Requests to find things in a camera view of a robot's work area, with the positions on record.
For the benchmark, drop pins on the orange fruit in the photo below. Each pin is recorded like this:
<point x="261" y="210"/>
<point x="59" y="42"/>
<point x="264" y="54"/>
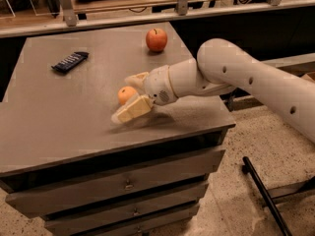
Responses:
<point x="125" y="93"/>

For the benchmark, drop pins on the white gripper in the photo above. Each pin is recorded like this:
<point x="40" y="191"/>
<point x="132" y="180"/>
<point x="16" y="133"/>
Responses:
<point x="157" y="84"/>

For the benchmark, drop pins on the middle grey drawer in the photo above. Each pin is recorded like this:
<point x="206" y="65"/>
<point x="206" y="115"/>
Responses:
<point x="134" y="208"/>

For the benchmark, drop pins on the grey drawer cabinet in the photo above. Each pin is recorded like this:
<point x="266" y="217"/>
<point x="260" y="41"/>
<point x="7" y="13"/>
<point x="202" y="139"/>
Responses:
<point x="55" y="127"/>

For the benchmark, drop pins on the bottom grey drawer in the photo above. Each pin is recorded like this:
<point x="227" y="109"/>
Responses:
<point x="149" y="222"/>

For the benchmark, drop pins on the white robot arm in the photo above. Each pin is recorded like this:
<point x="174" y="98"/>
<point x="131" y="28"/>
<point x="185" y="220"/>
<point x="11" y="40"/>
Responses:
<point x="220" y="67"/>

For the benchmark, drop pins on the grey metal railing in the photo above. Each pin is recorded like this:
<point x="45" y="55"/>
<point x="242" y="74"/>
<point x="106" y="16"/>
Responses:
<point x="95" y="14"/>

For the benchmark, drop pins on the red apple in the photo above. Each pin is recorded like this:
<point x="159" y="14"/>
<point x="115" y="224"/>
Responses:
<point x="156" y="40"/>

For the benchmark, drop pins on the grey drawer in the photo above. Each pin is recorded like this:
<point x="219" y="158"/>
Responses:
<point x="134" y="208"/>
<point x="149" y="222"/>
<point x="116" y="182"/>

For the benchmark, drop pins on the top grey drawer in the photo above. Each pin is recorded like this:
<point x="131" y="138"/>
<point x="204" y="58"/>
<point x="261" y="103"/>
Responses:
<point x="116" y="182"/>

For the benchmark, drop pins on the dark blue snack bar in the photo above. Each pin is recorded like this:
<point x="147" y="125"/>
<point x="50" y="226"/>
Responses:
<point x="70" y="62"/>

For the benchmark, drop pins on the black metal bar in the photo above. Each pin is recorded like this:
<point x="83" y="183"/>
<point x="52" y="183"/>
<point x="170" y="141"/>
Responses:
<point x="248" y="168"/>

